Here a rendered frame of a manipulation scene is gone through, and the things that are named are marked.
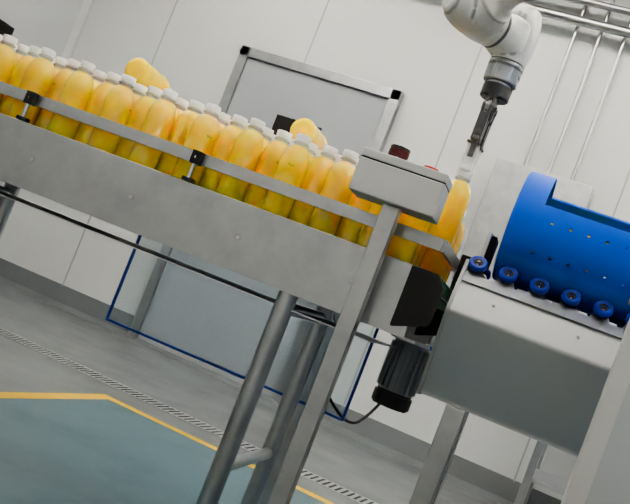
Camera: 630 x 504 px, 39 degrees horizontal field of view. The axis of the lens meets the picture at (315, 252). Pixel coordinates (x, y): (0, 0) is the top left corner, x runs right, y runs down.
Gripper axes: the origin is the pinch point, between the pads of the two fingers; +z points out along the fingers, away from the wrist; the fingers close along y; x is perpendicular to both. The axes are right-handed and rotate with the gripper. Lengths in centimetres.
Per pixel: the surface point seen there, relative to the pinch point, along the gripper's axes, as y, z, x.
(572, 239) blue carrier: -12.5, 12.6, -30.1
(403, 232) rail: -19.0, 24.9, 5.6
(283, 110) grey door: 351, -66, 184
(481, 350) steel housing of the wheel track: -10.2, 43.7, -19.8
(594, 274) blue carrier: -11.0, 18.3, -37.4
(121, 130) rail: -19, 25, 83
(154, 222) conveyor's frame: -21, 43, 64
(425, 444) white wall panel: 343, 106, 11
